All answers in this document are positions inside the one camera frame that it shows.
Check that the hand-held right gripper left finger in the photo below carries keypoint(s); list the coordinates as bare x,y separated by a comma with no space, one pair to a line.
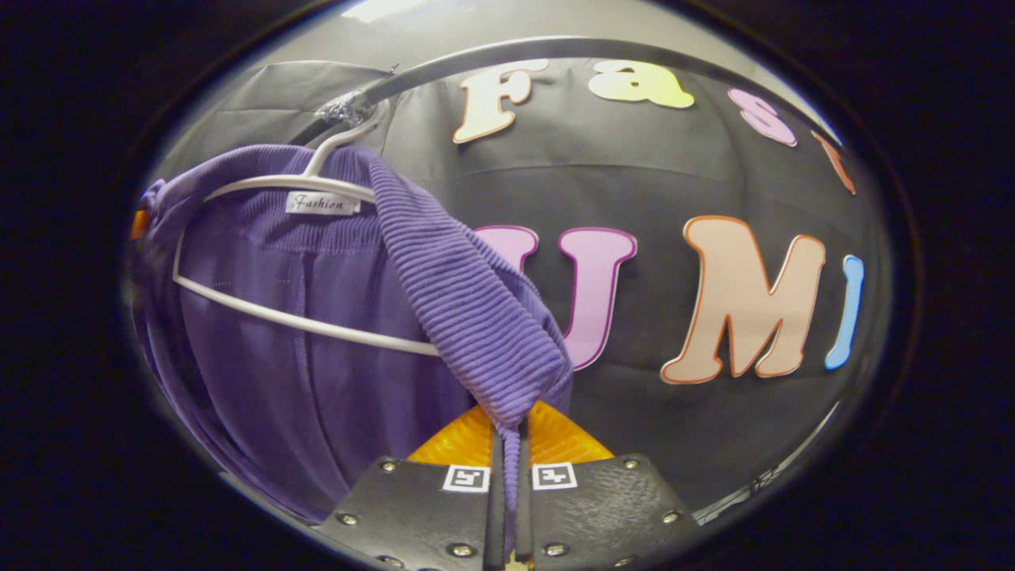
495,515

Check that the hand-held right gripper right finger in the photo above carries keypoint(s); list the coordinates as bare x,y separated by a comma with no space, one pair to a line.
525,507

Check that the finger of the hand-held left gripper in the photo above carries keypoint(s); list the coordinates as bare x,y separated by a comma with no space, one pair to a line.
139,224

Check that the white plastic hanger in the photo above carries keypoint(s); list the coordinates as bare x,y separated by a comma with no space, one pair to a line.
313,181

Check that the purple ribbed jacket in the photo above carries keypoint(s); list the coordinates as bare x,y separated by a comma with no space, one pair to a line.
317,381

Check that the black clothes rack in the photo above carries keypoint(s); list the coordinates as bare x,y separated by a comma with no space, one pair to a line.
555,46

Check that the silver tape wrap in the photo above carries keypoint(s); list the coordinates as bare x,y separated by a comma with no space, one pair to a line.
345,109

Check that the black backdrop cloth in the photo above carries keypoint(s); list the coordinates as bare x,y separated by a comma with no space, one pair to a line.
674,182

